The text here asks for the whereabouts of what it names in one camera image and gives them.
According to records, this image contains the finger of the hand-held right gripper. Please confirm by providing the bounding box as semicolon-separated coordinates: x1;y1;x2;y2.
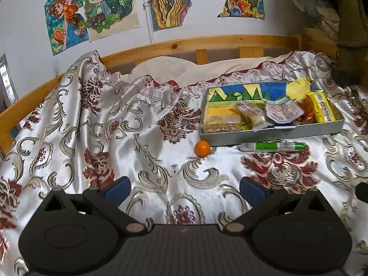
355;182;368;204

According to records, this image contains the blonde figure wall poster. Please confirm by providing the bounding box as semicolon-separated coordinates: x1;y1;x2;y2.
82;0;141;43

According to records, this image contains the yellow crumpled paper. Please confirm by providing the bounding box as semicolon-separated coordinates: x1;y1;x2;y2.
286;76;319;101

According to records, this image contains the pale snack packet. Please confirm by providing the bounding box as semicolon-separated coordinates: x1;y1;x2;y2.
264;102;291;124

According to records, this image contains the clear bun packet pale label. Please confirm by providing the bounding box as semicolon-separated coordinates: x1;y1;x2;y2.
234;100;266;130

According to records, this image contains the orange-red snack packet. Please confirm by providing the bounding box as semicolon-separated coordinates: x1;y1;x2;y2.
296;96;317;125

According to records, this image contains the light wooden cabinet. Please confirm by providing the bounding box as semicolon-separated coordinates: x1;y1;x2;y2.
305;27;342;59

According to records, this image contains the green sausage stick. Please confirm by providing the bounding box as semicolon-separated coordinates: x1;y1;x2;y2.
240;141;305;152

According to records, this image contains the white wall pipe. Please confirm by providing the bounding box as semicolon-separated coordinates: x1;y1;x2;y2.
140;0;156;45

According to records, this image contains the patterned satin blanket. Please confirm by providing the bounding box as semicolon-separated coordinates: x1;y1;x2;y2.
0;50;368;276

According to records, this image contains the grey metal tray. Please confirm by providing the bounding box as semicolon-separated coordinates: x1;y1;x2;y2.
199;80;345;147

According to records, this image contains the yellow snack packet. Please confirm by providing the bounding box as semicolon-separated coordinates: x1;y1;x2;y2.
308;90;337;124

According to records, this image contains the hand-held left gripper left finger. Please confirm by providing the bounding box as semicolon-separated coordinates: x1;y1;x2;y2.
37;176;146;236

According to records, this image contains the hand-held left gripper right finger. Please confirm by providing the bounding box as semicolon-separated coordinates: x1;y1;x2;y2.
223;177;331;236

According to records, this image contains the wooden bed frame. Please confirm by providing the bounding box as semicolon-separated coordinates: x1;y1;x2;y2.
0;34;302;156

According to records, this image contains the cream bedsheet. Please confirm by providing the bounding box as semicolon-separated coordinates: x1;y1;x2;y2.
128;51;299;88

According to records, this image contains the orange-haired figure wall poster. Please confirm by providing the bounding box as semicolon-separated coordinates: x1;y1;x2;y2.
44;0;89;56

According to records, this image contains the small orange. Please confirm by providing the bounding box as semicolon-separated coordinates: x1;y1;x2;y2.
195;140;210;157

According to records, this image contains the flame pattern wall poster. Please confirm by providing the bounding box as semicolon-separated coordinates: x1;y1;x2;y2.
147;0;207;32

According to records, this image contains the patterned hanging cloth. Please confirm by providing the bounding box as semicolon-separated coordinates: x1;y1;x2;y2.
276;0;342;39

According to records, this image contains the olive cloth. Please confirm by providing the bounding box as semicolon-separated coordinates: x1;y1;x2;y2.
336;0;368;69

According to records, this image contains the colourful drawing tray liner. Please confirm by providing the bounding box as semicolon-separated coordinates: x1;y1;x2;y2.
205;82;294;130

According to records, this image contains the clear bread packet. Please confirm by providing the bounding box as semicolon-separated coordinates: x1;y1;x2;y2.
200;113;244;134

